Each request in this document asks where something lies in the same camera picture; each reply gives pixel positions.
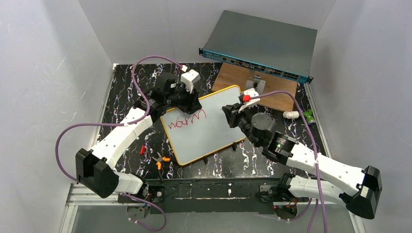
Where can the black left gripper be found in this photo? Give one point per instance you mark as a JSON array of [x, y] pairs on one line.
[[188, 101]]

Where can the black whiteboard clip right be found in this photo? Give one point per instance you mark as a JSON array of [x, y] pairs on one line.
[[234, 146]]

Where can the aluminium frame rail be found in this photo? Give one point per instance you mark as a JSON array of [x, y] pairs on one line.
[[86, 212]]

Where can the white and green pipe fitting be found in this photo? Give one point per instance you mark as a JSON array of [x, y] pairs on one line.
[[307, 115]]

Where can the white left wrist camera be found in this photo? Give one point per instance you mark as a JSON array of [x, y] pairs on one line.
[[189, 77]]

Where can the grey network switch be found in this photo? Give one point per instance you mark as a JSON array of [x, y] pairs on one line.
[[268, 46]]

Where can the red marker cap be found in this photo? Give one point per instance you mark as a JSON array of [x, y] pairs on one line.
[[142, 150]]

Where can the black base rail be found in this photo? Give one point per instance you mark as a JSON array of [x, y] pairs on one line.
[[211, 195]]

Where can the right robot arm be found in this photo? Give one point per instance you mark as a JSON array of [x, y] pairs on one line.
[[357, 189]]

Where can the orange handled pliers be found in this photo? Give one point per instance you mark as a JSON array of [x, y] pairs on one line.
[[160, 160]]

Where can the metal bracket on board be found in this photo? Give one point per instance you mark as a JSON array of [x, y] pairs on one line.
[[256, 82]]

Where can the orange framed whiteboard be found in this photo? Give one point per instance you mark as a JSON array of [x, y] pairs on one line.
[[195, 136]]

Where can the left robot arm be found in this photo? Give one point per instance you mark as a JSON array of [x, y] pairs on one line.
[[95, 166]]

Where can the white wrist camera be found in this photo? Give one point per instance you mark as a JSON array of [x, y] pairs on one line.
[[189, 77], [248, 98]]

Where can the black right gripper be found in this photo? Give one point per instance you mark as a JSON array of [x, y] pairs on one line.
[[233, 114]]

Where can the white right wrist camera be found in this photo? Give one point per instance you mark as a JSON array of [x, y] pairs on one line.
[[248, 98]]

